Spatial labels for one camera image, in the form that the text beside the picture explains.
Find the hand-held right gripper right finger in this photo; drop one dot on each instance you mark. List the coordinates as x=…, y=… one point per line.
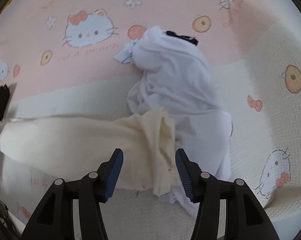
x=184, y=175

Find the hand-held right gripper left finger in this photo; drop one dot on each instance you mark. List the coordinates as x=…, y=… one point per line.
x=115, y=172

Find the cream and pink shirt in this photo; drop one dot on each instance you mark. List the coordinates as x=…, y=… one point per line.
x=78, y=142

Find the white garment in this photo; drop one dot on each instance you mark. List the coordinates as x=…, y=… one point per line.
x=178, y=80

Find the cat print blanket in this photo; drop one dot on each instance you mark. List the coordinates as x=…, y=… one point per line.
x=265, y=117

